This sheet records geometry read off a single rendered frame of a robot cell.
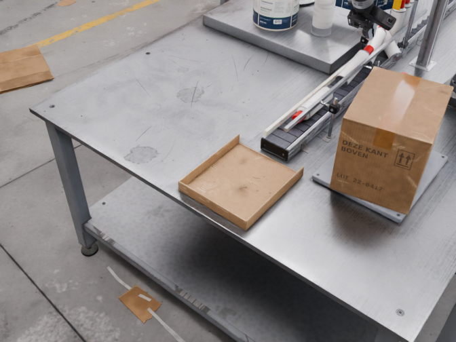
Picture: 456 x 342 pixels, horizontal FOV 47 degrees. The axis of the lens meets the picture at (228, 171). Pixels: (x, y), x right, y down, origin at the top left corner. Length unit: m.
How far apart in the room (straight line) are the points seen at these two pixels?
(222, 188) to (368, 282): 0.51
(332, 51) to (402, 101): 0.74
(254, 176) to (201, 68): 0.67
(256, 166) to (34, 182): 1.61
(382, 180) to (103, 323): 1.35
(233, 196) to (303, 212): 0.22
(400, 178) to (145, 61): 1.19
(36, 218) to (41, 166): 0.40
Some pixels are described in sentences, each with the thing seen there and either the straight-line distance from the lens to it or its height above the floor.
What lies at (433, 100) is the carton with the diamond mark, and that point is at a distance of 1.61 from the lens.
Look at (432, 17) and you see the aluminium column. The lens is 2.27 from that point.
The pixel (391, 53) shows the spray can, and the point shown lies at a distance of 2.23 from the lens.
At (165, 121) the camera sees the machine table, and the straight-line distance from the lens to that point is 1.90.
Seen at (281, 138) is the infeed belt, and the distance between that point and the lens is 1.75.
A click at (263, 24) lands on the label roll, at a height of 0.90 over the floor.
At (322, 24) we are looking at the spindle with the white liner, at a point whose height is 0.94.
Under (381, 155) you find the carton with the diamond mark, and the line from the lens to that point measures 1.51.
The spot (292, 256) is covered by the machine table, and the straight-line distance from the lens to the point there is 1.47.
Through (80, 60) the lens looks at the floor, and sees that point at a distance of 3.99.
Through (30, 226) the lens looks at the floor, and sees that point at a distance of 2.80.
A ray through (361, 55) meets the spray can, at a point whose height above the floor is 0.96.
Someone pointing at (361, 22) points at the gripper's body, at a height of 1.10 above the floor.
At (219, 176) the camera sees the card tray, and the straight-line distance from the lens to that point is 1.67.
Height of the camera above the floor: 1.97
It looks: 42 degrees down
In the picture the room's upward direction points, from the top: 1 degrees clockwise
